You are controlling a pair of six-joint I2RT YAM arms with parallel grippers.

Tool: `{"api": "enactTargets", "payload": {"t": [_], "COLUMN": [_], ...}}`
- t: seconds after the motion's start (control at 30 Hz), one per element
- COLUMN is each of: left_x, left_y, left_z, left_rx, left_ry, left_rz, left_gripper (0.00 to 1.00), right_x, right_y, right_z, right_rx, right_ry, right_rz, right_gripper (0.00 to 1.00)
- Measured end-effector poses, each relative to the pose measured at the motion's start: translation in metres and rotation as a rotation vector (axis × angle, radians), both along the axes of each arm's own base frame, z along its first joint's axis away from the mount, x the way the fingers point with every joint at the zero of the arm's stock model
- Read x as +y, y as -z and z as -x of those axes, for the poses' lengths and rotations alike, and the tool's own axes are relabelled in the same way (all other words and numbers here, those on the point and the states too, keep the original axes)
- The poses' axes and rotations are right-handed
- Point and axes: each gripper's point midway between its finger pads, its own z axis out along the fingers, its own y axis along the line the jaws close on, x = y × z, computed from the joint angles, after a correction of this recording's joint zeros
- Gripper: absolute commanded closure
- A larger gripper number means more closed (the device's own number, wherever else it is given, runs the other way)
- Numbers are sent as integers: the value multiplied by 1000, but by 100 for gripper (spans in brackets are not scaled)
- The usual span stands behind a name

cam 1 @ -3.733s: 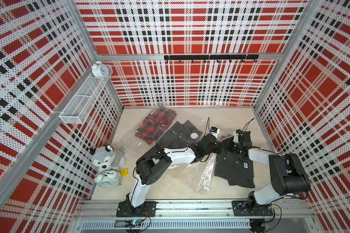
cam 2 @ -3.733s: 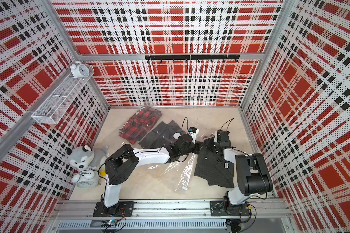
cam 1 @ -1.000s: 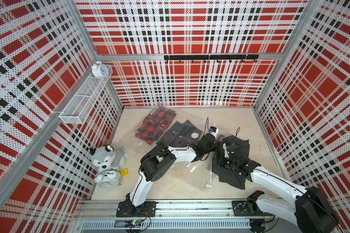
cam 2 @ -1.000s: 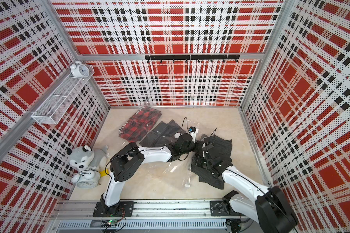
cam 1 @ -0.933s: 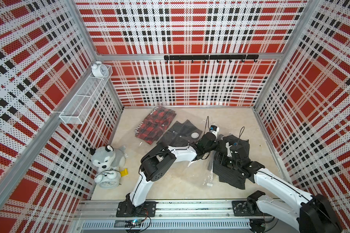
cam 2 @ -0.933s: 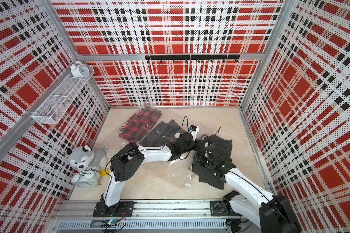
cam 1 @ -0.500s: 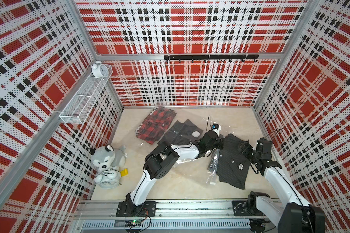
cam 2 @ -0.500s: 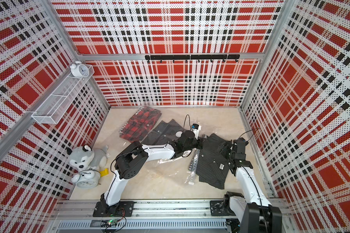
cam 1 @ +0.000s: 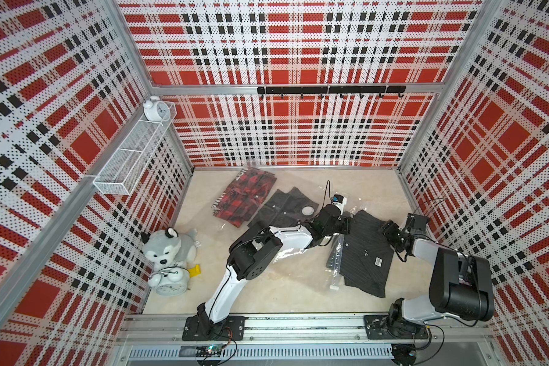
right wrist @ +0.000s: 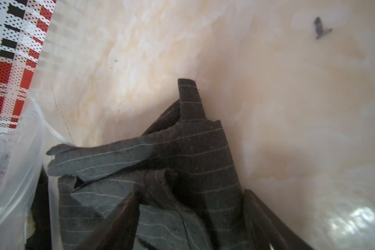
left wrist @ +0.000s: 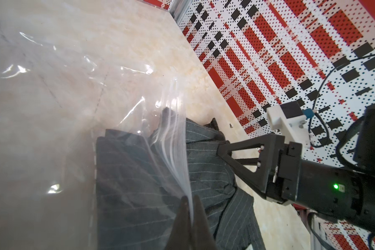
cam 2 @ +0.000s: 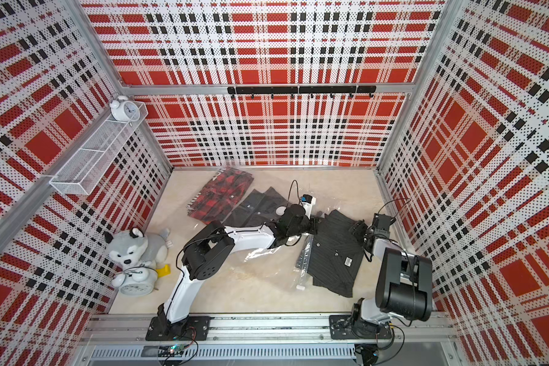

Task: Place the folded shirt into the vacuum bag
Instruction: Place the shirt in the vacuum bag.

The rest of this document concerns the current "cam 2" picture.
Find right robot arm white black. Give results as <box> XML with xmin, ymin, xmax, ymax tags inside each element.
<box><xmin>349</xmin><ymin>213</ymin><xmax>432</xmax><ymax>339</ymax></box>

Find white alarm clock on floor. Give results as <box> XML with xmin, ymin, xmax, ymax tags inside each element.
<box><xmin>111</xmin><ymin>267</ymin><xmax>158</xmax><ymax>297</ymax></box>

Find grey husky plush toy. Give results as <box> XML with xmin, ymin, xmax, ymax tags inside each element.
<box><xmin>104</xmin><ymin>227</ymin><xmax>170</xmax><ymax>278</ymax></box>

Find black hook rail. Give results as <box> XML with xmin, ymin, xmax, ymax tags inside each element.
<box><xmin>227</xmin><ymin>85</ymin><xmax>377</xmax><ymax>96</ymax></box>

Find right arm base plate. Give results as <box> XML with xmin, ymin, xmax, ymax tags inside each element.
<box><xmin>329</xmin><ymin>314</ymin><xmax>393</xmax><ymax>341</ymax></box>

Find electronics board with cables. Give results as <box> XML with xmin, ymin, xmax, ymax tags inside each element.
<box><xmin>141</xmin><ymin>343</ymin><xmax>199</xmax><ymax>365</ymax></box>

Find aluminium mounting rail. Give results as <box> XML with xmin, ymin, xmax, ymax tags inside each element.
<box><xmin>79</xmin><ymin>312</ymin><xmax>457</xmax><ymax>346</ymax></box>

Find yellow small block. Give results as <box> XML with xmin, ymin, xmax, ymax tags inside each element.
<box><xmin>156</xmin><ymin>265</ymin><xmax>171</xmax><ymax>278</ymax></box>

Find white wire mesh shelf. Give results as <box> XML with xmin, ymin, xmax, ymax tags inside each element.
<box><xmin>50</xmin><ymin>100</ymin><xmax>148</xmax><ymax>195</ymax></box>

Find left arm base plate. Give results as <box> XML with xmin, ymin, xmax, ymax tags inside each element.
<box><xmin>145</xmin><ymin>317</ymin><xmax>212</xmax><ymax>342</ymax></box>

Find white alarm clock on shelf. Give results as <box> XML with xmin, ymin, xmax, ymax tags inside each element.
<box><xmin>109</xmin><ymin>95</ymin><xmax>140</xmax><ymax>122</ymax></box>

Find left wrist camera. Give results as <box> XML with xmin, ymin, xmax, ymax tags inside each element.
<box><xmin>300</xmin><ymin>194</ymin><xmax>317</xmax><ymax>217</ymax></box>

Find dark pinstriped shirt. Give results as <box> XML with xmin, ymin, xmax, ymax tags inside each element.
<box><xmin>307</xmin><ymin>210</ymin><xmax>364</xmax><ymax>298</ymax></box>

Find clear plastic vacuum bag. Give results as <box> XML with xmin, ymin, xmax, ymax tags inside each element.
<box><xmin>185</xmin><ymin>164</ymin><xmax>339</xmax><ymax>294</ymax></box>

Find red black plaid shirt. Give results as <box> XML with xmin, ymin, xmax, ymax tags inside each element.
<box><xmin>187</xmin><ymin>167</ymin><xmax>254</xmax><ymax>224</ymax></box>

